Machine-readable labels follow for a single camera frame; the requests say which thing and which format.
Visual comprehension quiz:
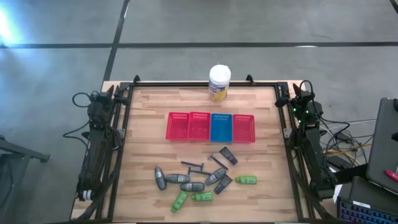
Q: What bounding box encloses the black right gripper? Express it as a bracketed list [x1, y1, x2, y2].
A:
[292, 83, 323, 118]

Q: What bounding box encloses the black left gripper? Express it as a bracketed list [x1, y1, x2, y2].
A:
[88, 84, 116, 116]

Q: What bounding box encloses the dark squeeze tube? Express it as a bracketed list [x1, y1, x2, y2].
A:
[213, 174, 233, 195]
[219, 146, 239, 166]

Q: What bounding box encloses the grey travel bottle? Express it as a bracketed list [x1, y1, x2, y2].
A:
[180, 181, 206, 193]
[154, 166, 168, 191]
[165, 173, 191, 184]
[204, 167, 227, 187]

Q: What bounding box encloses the dark blue disposable razor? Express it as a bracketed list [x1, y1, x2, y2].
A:
[180, 161, 205, 170]
[187, 167, 212, 177]

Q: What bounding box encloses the red plastic basket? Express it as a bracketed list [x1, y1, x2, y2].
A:
[232, 114, 256, 144]
[165, 111, 190, 141]
[187, 111, 211, 142]

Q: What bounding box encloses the white-lidded yellow wipes canister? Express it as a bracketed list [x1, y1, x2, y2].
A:
[208, 64, 232, 103]

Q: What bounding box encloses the blue plastic basket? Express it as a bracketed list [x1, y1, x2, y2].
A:
[210, 113, 234, 143]

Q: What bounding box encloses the black flat bar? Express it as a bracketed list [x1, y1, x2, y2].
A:
[326, 163, 369, 186]

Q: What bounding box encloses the grey laptop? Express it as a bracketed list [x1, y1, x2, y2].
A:
[366, 97, 398, 195]

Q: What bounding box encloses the black side table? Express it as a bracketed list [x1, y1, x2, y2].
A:
[0, 135, 50, 224]

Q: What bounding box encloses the black equipment box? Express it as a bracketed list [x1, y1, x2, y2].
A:
[348, 175, 398, 212]

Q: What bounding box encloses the backlit computer keyboard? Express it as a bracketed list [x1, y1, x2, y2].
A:
[337, 196, 398, 224]

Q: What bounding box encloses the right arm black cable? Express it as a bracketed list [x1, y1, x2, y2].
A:
[298, 79, 315, 105]

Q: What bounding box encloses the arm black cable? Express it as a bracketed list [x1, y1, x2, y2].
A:
[72, 91, 96, 109]
[298, 79, 315, 105]

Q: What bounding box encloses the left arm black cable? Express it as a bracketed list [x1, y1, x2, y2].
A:
[72, 91, 96, 109]

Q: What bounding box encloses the yellow cable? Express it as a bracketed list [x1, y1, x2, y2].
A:
[323, 143, 373, 158]

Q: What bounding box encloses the red handled tool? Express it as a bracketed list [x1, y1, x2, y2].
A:
[384, 169, 398, 184]

